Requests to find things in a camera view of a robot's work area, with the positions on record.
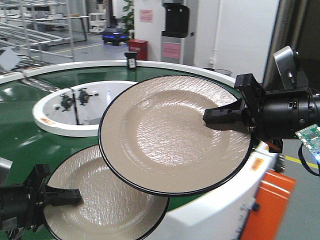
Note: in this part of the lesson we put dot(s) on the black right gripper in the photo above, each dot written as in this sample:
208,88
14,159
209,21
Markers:
277,115

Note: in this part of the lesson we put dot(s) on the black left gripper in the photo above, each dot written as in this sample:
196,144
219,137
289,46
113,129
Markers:
22,204

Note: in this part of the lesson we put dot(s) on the beige plate black rim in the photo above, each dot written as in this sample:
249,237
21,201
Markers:
154,138
110,209

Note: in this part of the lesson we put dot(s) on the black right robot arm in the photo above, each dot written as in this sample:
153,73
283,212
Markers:
249,120

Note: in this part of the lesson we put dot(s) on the mesh waste bin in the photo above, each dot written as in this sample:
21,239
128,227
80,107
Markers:
223,72

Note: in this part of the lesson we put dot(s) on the green circular conveyor belt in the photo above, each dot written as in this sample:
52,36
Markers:
26,144

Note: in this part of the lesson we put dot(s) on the green circuit board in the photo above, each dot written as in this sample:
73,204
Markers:
310,137

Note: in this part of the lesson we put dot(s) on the red fire equipment cabinet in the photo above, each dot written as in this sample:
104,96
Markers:
139,46

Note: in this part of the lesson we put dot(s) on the orange panel on conveyor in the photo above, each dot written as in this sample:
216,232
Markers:
269,207

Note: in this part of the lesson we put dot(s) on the black water dispenser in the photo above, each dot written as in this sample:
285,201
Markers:
177,15

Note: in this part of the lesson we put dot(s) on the blue-lit mobile robot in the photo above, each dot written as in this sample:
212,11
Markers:
114,36

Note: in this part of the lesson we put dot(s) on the green potted plant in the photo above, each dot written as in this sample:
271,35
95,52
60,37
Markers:
128,19

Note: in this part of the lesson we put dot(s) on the white box on rollers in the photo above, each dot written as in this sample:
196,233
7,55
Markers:
8,59

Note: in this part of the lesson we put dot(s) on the metal roller rack shelving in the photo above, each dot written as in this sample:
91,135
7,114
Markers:
33,26

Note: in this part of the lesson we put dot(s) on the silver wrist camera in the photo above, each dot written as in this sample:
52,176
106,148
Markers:
288,66

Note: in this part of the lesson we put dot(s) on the black sensor box on rail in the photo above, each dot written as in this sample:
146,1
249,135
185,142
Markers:
131,59

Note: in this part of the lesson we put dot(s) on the white outer conveyor rail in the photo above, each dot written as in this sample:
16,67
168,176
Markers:
13,76

